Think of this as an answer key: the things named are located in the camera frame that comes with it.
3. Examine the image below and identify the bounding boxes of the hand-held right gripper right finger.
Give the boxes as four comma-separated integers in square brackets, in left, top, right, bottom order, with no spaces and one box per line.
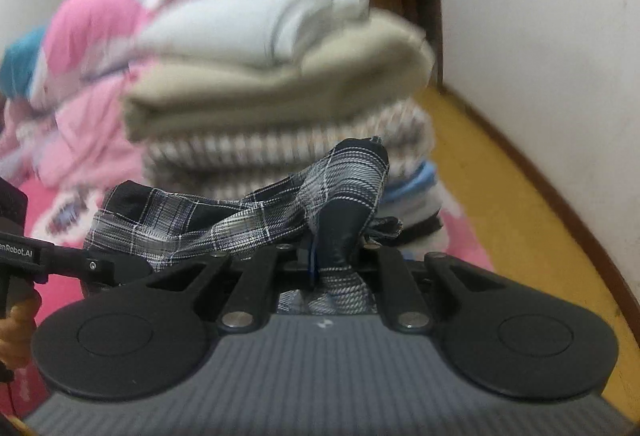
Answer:
[350,241,506,333]

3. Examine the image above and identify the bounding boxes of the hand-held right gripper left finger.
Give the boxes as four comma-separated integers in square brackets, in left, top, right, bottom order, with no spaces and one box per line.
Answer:
[145,243,318,333]

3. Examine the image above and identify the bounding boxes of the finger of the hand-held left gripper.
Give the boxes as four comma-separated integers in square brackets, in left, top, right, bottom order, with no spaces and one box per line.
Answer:
[47,243,153,288]

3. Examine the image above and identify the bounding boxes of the black white plaid pants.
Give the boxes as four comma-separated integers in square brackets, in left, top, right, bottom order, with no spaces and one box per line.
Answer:
[82,136,403,317]

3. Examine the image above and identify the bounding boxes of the stack of folded clothes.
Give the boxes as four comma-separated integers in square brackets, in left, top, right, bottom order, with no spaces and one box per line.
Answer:
[120,0,446,247]

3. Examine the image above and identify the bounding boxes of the person's left hand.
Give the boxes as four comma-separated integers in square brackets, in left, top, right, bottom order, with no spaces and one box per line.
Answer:
[0,291,43,372]

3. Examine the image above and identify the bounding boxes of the pink floral fleece blanket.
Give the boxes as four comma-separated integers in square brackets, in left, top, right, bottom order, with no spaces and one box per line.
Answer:
[12,176,496,417]

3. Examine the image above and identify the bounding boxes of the teal cartoon pillow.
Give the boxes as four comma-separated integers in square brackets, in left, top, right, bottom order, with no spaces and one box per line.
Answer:
[0,26,51,99]

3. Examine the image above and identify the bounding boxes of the pink patterned duvet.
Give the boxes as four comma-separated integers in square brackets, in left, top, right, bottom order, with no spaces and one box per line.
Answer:
[0,0,281,189]

